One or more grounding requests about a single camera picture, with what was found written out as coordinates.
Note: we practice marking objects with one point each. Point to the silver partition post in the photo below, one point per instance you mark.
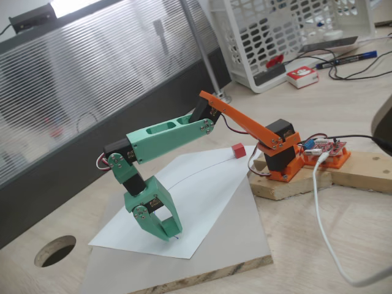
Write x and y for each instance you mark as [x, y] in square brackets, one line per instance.
[198, 30]

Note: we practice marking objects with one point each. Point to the black box device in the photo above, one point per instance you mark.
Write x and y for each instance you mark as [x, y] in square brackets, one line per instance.
[33, 18]

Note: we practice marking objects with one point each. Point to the grey rounded object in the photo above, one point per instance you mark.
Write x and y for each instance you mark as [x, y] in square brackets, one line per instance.
[384, 122]

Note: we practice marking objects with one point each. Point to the grey frosted desk partition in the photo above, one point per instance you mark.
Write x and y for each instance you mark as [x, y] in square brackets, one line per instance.
[92, 92]

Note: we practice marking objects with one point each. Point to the blue and black marker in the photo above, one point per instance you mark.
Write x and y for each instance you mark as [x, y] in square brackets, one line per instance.
[352, 58]

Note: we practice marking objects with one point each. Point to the red and white small box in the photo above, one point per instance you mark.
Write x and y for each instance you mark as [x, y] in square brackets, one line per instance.
[301, 76]

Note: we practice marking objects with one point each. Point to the white plastic basket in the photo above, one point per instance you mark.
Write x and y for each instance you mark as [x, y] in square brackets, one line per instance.
[366, 18]

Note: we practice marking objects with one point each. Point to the dark flat tablet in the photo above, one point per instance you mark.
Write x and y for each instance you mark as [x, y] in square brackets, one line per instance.
[330, 44]

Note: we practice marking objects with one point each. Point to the black and red stapler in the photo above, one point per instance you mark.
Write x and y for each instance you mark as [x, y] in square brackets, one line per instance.
[271, 73]

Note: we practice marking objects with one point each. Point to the red cube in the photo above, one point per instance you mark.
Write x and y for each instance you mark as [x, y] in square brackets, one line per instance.
[239, 151]

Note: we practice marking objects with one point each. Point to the green cube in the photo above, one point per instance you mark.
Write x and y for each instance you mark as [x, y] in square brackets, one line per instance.
[169, 228]

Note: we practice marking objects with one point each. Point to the white paper sheet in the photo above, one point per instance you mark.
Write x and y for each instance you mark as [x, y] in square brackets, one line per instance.
[208, 202]

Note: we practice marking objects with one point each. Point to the red circuit board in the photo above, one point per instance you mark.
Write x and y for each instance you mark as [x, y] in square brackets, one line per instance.
[324, 147]

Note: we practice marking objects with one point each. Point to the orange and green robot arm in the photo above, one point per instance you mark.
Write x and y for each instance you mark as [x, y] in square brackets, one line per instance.
[171, 137]

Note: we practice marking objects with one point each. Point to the light wooden base block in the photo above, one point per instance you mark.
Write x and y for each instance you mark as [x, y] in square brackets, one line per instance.
[291, 190]

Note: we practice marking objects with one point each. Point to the orange circuit board holder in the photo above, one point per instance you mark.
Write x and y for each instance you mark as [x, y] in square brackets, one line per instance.
[340, 160]

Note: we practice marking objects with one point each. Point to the light wooden base plank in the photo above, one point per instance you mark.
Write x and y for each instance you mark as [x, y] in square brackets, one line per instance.
[367, 171]

